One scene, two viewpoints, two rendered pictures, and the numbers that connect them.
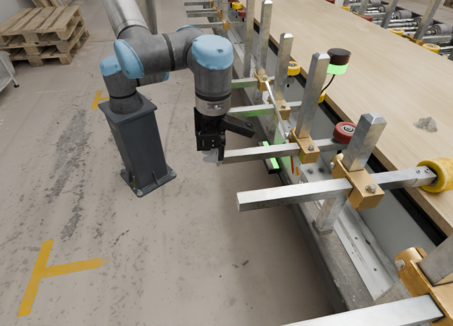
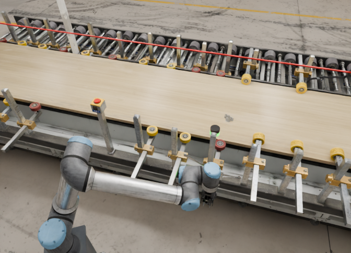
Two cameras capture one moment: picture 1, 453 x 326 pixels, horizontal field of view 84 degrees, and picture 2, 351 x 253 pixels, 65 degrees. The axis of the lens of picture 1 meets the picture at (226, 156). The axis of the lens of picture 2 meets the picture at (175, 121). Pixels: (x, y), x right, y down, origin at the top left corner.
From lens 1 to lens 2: 1.36 m
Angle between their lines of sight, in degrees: 45
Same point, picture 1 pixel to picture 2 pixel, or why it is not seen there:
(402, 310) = (299, 181)
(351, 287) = (269, 188)
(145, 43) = (195, 191)
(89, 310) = not seen: outside the picture
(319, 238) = (247, 186)
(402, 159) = (243, 140)
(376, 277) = (262, 179)
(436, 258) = (293, 165)
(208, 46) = (215, 170)
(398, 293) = (288, 178)
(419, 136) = (233, 125)
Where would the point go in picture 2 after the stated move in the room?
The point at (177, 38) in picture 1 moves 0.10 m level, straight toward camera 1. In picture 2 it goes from (194, 177) to (213, 182)
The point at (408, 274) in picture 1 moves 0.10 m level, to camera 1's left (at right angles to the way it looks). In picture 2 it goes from (289, 173) to (286, 186)
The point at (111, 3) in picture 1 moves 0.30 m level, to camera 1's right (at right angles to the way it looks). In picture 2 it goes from (159, 192) to (186, 147)
